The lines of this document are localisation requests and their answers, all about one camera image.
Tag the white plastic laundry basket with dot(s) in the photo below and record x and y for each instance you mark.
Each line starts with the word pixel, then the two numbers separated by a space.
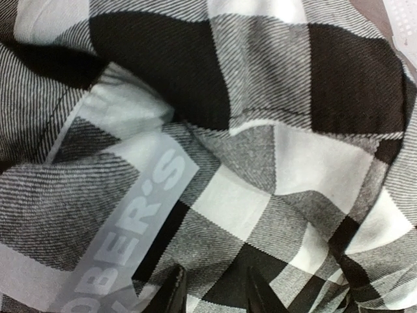
pixel 402 17

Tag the black white plaid shirt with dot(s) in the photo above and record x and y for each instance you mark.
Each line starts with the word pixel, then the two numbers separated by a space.
pixel 221 136

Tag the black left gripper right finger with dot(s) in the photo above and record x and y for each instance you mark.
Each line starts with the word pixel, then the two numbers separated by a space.
pixel 260 297

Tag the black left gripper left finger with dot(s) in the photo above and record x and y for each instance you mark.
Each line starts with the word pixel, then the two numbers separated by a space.
pixel 172 296

